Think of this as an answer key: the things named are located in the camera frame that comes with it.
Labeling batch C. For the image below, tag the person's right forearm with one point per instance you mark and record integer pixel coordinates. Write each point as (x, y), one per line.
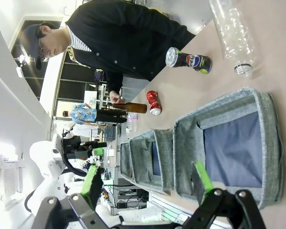
(114, 81)

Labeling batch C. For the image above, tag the black Pepsi can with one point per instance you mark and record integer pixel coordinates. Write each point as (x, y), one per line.
(190, 60)

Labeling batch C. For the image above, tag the large clear plastic bottle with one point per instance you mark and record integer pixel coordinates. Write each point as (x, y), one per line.
(236, 35)

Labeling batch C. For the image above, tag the black keyboard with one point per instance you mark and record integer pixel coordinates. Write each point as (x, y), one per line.
(110, 133)

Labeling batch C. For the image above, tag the pink label plastic bottle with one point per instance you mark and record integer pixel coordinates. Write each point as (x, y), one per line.
(132, 121)

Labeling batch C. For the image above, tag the grey fabric bottle basket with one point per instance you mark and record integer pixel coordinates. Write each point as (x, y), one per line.
(125, 159)

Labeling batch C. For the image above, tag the long brown glass bottle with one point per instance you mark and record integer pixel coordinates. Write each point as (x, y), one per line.
(135, 107)

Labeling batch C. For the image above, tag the white wall unit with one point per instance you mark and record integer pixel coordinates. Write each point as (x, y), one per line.
(10, 181)

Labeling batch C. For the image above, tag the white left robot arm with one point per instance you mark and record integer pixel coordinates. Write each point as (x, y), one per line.
(47, 162)

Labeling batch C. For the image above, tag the crushed red can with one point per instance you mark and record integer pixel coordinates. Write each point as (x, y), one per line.
(153, 102)

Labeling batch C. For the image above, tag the grey fabric can basket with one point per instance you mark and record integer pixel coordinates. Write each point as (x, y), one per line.
(231, 155)

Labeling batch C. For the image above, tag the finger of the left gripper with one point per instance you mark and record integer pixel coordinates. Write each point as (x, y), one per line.
(97, 144)
(97, 152)

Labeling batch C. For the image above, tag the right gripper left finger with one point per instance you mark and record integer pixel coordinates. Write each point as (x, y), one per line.
(91, 186)

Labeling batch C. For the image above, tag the person in black cardigan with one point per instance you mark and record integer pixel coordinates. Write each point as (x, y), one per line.
(124, 35)

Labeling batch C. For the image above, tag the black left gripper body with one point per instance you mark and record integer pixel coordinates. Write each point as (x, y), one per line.
(74, 148)

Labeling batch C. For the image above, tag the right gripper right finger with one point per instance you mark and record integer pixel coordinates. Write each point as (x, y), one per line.
(203, 179)

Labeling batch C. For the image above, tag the person's right hand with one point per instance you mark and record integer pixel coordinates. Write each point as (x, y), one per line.
(115, 96)

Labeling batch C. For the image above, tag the grey fabric plastic basket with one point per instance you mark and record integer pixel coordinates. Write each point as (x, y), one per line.
(145, 159)

